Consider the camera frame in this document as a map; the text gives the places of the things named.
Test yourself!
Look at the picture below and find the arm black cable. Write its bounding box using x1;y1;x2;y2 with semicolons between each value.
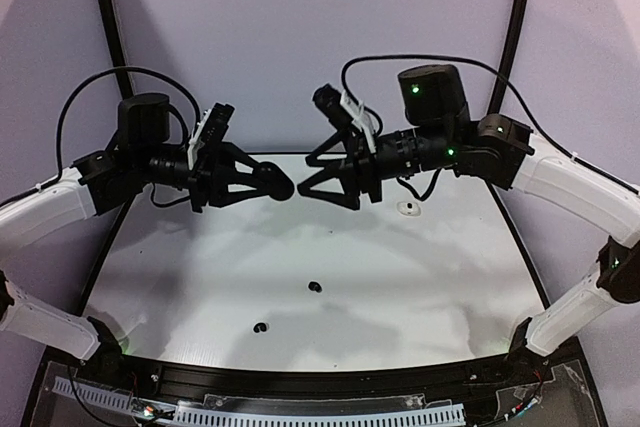
340;54;640;203
55;65;206;208

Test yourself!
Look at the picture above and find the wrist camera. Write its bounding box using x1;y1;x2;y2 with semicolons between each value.
186;103;235;170
312;84;383;154

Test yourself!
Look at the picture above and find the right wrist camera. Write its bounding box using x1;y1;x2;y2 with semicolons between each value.
312;84;383;154

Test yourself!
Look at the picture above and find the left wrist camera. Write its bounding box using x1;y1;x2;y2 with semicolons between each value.
186;103;235;170

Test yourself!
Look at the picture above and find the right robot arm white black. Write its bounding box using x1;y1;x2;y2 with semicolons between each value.
298;64;639;358

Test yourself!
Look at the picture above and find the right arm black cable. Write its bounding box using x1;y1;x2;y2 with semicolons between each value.
340;54;640;203

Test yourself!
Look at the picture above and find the black earbud charging case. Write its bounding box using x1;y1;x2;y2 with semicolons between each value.
253;162;295;201

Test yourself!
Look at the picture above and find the black front aluminium rail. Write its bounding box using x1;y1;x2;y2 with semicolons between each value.
121;355;536;399

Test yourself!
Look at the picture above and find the left black frame post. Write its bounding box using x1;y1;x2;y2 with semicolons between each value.
88;0;134;98

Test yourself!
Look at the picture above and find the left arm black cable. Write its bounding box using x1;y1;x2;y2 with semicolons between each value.
55;65;206;208

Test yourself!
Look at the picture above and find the black earbud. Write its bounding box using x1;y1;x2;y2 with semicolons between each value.
253;322;269;333
308;281;322;293

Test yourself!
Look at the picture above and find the black earbud front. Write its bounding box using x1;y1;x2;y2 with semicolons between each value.
253;322;269;333

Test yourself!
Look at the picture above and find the right black frame post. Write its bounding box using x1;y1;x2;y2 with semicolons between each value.
487;0;537;116

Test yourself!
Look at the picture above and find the white slotted cable duct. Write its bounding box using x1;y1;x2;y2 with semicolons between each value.
47;376;466;426

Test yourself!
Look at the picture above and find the black frame post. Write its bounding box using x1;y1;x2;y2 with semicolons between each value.
88;0;134;98
487;0;537;116

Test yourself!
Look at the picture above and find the white earbud charging case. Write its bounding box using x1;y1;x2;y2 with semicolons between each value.
397;201;421;217

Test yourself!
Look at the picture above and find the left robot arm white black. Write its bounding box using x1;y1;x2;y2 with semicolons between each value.
1;93;291;362

